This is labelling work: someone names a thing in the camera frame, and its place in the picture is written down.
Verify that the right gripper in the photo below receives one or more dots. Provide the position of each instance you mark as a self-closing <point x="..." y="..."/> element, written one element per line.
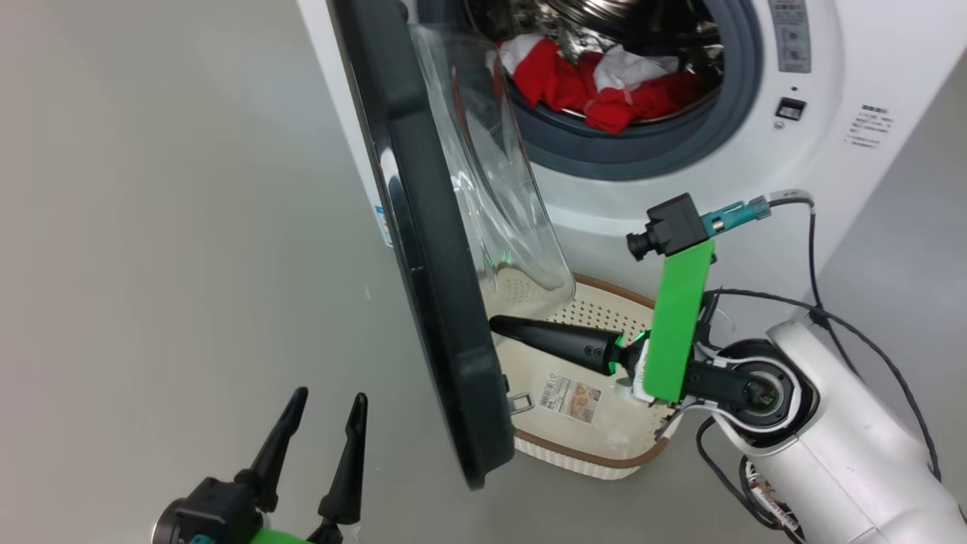
<point x="633" y="370"/>

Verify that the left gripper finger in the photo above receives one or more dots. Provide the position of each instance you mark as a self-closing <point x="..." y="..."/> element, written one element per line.
<point x="276" y="446"/>
<point x="349" y="468"/>

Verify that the black round washer door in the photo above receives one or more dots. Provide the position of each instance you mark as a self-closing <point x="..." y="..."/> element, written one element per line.
<point x="430" y="264"/>

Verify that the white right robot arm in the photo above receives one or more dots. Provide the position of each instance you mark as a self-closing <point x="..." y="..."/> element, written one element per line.
<point x="846" y="468"/>

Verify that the printed paper basket label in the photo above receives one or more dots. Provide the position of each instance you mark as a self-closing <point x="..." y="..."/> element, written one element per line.
<point x="570" y="397"/>

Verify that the cream perforated laundry basket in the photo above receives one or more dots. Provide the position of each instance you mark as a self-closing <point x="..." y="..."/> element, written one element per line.
<point x="604" y="446"/>

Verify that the grey rubber door gasket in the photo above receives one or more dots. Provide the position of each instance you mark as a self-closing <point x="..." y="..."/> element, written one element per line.
<point x="642" y="155"/>

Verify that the steel washing drum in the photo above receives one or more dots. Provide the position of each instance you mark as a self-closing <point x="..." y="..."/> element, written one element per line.
<point x="604" y="23"/>

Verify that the white front-load washing machine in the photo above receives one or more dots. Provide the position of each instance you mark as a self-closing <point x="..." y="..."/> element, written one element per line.
<point x="869" y="45"/>

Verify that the blue energy label sticker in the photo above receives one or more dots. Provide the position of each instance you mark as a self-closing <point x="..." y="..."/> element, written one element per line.
<point x="384" y="227"/>

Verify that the grey washer warning sticker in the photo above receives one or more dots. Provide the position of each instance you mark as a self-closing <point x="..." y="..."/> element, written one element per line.
<point x="791" y="34"/>

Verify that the green left camera mount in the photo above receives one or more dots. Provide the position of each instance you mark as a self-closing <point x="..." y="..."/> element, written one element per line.
<point x="279" y="537"/>

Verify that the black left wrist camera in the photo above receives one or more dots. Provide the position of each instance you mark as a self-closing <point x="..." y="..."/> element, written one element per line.
<point x="208" y="510"/>

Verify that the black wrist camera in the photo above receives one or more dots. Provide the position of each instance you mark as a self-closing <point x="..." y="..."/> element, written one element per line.
<point x="208" y="510"/>
<point x="672" y="227"/>

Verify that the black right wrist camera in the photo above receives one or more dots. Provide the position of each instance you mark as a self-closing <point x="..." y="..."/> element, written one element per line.
<point x="672" y="227"/>

